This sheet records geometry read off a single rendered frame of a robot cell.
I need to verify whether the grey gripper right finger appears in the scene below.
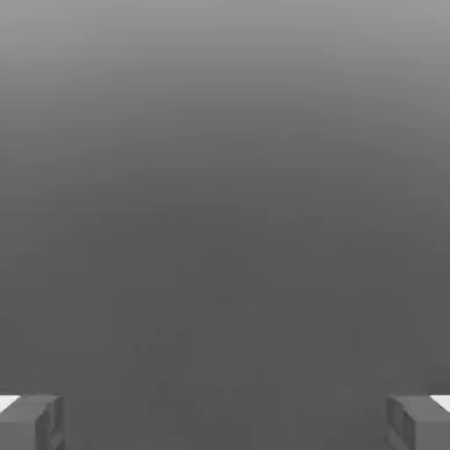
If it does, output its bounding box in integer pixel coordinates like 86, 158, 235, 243
384, 394, 450, 450

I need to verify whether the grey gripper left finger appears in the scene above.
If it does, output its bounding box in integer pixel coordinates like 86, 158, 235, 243
0, 394, 66, 450

